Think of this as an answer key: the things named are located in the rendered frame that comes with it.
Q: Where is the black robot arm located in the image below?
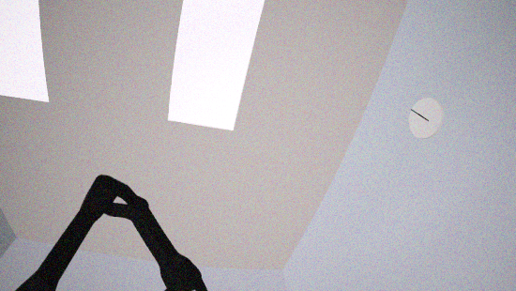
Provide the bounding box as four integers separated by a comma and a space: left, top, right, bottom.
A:
15, 175, 207, 291

